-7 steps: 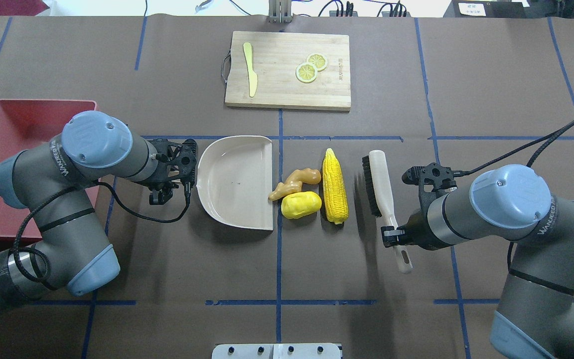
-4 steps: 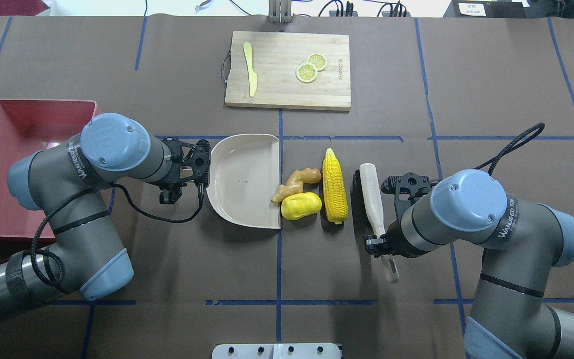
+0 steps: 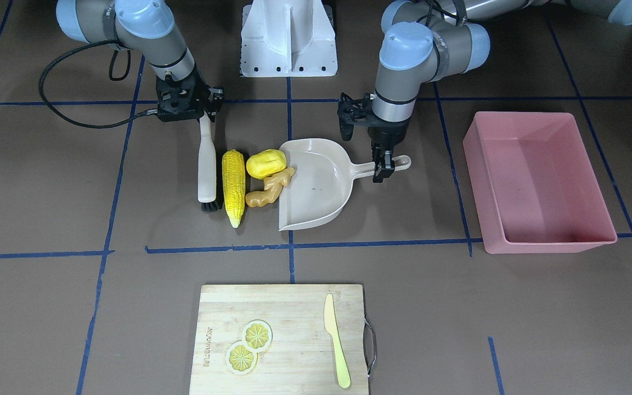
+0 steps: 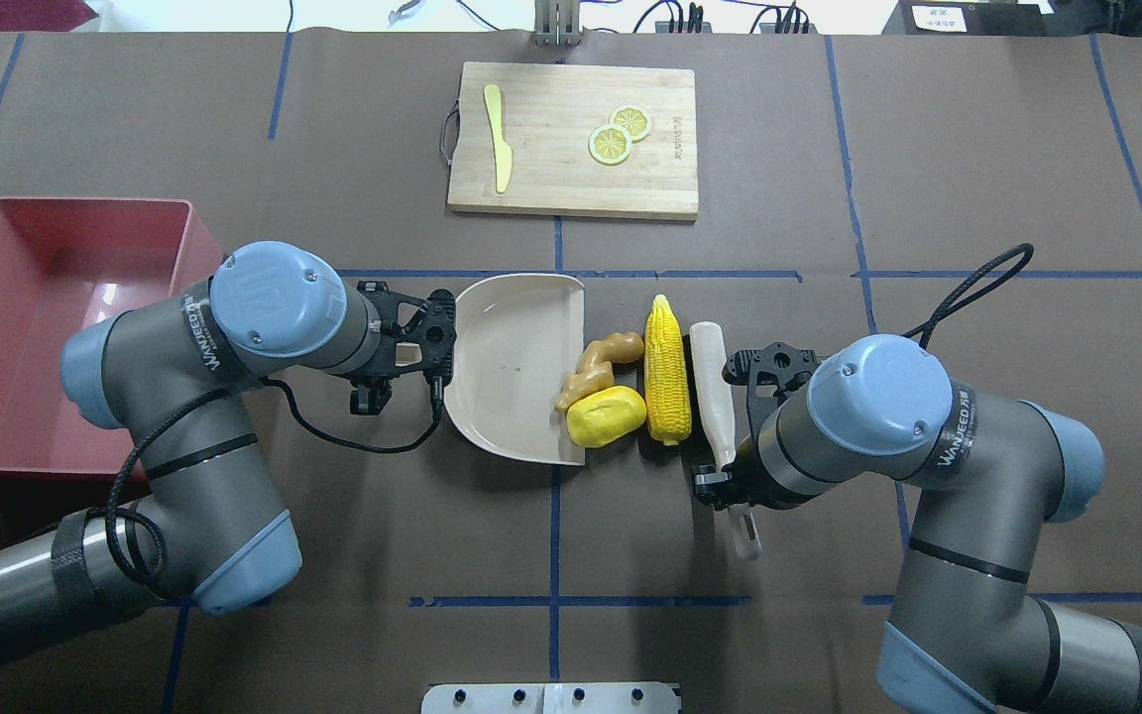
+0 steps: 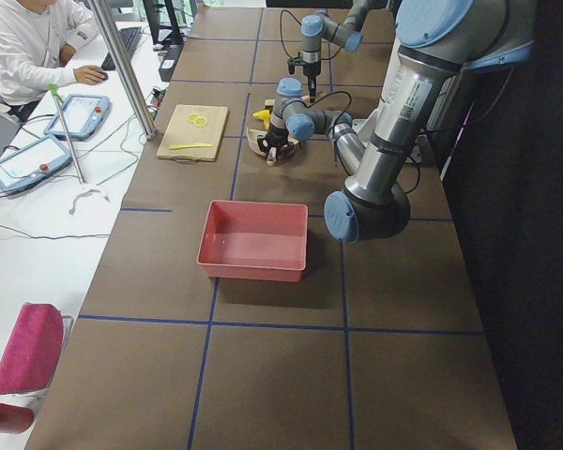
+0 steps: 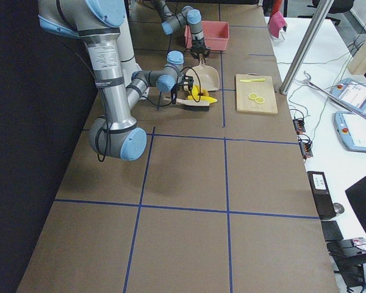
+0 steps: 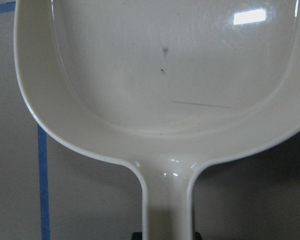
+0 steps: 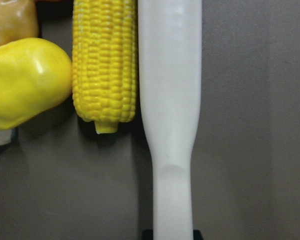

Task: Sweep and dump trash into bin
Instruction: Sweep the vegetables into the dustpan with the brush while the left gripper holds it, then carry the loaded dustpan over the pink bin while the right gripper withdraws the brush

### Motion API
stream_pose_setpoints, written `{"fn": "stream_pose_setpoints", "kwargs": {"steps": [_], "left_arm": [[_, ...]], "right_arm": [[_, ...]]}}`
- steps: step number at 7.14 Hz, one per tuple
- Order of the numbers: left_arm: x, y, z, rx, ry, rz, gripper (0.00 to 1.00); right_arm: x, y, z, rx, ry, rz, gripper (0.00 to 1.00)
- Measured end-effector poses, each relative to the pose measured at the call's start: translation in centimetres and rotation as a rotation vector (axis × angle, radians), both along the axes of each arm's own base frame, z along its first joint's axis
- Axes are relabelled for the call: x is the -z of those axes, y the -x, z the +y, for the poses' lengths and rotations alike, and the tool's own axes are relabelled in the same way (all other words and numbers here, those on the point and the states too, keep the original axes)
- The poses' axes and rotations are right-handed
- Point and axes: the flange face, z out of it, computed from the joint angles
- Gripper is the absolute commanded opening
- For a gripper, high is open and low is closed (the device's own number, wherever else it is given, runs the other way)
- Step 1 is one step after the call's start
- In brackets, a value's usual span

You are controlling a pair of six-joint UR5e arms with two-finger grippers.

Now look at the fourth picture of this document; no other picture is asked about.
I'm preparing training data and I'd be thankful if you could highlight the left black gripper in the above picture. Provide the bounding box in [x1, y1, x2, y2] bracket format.
[349, 281, 457, 416]

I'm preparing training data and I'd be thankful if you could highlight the yellow toy corn cob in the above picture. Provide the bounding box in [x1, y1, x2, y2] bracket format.
[643, 294, 693, 446]

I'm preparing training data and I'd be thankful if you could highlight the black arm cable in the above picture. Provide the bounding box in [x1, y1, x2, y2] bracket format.
[898, 242, 1036, 343]
[100, 372, 448, 601]

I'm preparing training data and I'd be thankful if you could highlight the magenta cloth chair back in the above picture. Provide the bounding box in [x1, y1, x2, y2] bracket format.
[0, 1, 99, 32]

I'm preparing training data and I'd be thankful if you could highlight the brown toy ginger root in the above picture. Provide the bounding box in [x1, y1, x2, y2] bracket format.
[554, 331, 646, 414]

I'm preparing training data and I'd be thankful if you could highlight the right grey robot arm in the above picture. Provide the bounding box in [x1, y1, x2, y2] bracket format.
[695, 334, 1142, 713]

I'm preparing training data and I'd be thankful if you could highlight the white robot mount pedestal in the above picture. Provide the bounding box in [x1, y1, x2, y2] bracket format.
[420, 681, 684, 713]

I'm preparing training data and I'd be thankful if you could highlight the pink plastic bin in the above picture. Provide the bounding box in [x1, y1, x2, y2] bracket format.
[0, 196, 223, 482]

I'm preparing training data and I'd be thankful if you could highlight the lemon slice near edge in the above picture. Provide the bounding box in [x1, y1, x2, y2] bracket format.
[586, 123, 633, 167]

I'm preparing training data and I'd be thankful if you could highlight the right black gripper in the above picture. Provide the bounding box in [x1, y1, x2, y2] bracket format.
[722, 342, 819, 508]

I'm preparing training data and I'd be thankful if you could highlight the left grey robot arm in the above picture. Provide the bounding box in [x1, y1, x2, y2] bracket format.
[0, 241, 456, 665]

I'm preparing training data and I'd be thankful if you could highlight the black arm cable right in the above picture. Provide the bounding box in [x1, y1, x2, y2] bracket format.
[898, 242, 1036, 343]

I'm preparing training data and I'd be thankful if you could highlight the bamboo cutting board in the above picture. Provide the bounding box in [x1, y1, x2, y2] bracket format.
[447, 61, 701, 222]

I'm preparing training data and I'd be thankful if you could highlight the beige plastic dustpan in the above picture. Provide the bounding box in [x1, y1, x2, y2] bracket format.
[445, 273, 586, 466]

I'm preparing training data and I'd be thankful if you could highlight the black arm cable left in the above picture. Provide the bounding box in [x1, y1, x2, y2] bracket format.
[100, 372, 448, 601]

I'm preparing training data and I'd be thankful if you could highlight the yellow plastic knife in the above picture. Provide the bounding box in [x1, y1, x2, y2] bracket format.
[482, 85, 514, 194]

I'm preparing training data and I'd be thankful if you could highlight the aluminium frame post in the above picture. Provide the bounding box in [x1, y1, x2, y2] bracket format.
[531, 0, 584, 47]

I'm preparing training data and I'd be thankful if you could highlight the black power strip box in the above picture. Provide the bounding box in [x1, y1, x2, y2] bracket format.
[880, 1, 1049, 37]

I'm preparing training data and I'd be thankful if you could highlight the beige hand brush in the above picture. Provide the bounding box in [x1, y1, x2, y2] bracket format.
[689, 321, 764, 561]

